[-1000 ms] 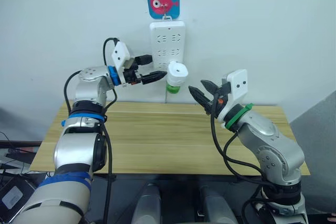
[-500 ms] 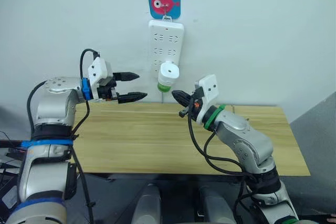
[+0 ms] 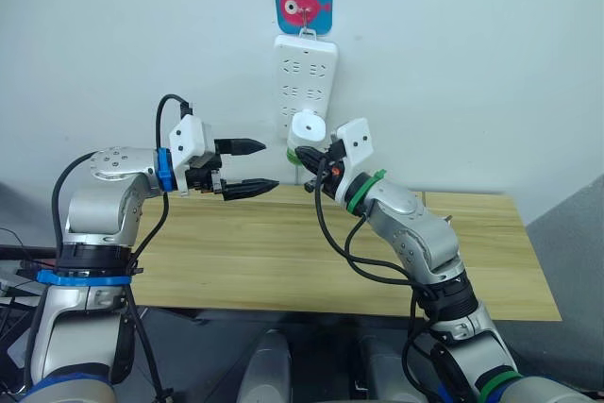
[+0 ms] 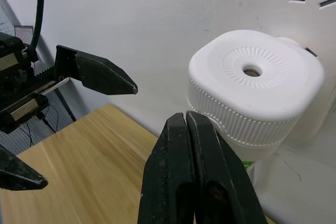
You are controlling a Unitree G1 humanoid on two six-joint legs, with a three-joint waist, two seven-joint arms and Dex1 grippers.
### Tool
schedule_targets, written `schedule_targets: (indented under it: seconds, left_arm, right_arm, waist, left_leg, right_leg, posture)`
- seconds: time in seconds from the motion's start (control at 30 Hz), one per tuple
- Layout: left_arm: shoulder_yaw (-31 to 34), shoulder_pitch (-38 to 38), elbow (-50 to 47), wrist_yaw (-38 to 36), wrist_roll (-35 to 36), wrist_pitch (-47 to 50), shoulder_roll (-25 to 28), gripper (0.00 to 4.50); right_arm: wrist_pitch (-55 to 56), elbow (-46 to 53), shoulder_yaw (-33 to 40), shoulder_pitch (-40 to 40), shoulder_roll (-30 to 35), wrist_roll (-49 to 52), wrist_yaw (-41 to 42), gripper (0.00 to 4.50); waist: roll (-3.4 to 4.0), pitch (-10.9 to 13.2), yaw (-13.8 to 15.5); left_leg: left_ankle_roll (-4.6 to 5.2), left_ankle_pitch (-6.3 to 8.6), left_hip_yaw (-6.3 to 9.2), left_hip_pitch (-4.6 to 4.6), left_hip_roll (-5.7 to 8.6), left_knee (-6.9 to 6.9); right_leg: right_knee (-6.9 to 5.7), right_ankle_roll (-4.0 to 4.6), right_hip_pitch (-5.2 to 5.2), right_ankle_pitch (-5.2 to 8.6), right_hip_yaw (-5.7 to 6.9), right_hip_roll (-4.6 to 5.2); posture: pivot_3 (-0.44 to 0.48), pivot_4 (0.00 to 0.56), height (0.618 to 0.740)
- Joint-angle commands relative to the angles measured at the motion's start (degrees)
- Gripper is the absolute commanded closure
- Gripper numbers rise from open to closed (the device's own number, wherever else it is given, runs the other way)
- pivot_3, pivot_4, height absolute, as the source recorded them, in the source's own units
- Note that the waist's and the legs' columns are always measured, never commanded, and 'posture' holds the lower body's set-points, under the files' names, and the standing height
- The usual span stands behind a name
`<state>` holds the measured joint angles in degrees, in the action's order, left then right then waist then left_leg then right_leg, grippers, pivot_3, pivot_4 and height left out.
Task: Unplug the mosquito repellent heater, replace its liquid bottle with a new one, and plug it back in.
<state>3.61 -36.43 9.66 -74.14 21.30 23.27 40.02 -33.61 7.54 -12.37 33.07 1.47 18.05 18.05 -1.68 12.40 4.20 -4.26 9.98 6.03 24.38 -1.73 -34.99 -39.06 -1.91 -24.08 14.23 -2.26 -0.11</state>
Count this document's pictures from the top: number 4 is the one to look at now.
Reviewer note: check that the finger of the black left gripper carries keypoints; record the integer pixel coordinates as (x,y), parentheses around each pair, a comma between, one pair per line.
(102,74)
(18,171)

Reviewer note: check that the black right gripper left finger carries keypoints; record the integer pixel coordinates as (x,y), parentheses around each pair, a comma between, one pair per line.
(168,171)

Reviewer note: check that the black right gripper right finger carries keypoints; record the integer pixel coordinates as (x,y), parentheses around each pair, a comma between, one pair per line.
(223,176)

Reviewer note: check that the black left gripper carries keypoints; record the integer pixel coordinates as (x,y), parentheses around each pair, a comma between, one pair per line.
(18,82)

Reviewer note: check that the green-labelled repellent liquid bottle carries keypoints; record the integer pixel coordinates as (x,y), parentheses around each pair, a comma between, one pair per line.
(248,167)

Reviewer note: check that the white perforated pegboard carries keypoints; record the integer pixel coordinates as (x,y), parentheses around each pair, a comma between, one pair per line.
(29,129)

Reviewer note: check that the grey metal shelf post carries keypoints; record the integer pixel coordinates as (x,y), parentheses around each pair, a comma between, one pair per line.
(64,103)

